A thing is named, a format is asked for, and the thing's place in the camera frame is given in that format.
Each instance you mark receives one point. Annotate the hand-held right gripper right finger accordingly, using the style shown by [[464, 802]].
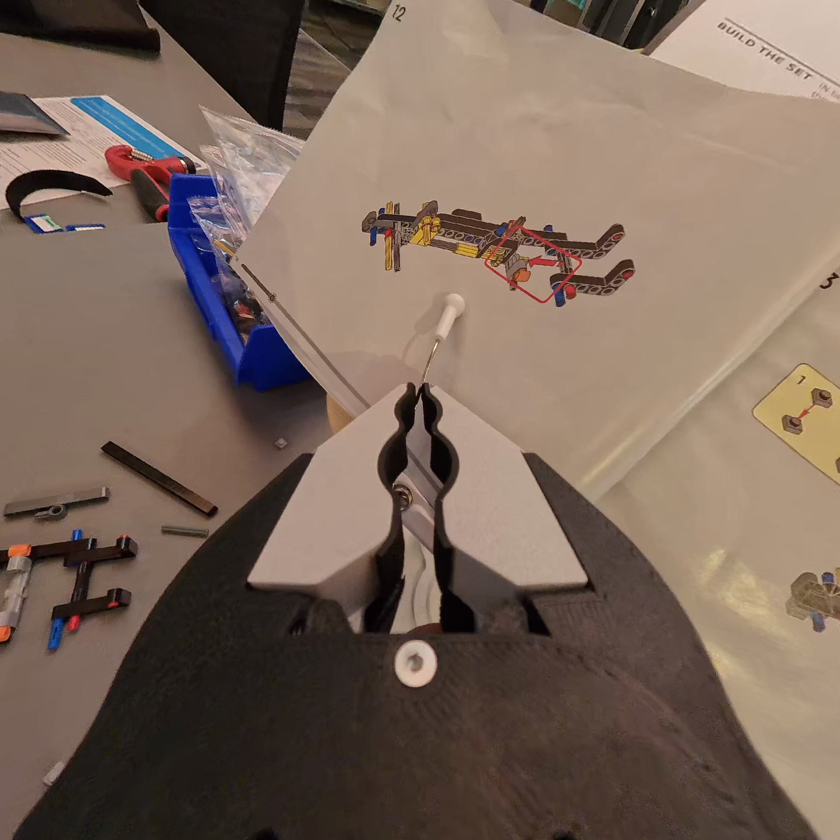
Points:
[[512, 525]]

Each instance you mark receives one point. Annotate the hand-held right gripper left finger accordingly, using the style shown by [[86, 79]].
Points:
[[328, 525]]

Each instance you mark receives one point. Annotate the black yellow lego assembly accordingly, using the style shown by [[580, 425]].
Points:
[[82, 558]]

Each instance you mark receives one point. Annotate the lego instruction booklet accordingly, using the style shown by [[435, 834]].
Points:
[[525, 131]]

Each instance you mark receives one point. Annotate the short dark grey lego axle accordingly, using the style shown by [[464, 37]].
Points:
[[185, 531]]

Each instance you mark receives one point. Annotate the long black lego beam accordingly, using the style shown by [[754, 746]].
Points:
[[157, 478]]

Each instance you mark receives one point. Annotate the grey lego beam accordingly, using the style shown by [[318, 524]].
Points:
[[72, 500]]

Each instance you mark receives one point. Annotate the scattered small loose lego pieces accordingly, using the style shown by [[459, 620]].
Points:
[[54, 774]]

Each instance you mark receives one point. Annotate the blue plastic parts bin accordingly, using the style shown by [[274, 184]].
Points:
[[275, 361]]

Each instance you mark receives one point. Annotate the bunch of clear parts bags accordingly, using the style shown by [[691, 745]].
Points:
[[243, 170]]

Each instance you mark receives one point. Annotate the thin blue strip label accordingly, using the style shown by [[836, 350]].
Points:
[[85, 228]]

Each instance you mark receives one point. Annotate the small blue white card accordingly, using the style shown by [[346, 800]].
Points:
[[44, 224]]

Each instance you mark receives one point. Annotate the paper sheet with blue header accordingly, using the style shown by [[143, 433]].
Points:
[[98, 131]]

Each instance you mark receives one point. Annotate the black office chair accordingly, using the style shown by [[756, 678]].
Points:
[[223, 52]]

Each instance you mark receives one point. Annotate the silver antistatic bag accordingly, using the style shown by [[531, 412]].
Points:
[[26, 115]]

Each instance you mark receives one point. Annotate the white printed task sheet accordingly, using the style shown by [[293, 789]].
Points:
[[754, 39]]

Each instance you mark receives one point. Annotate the black moulded holder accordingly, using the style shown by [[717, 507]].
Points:
[[79, 26]]

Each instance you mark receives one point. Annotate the white base plate with dome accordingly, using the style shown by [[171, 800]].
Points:
[[417, 577]]

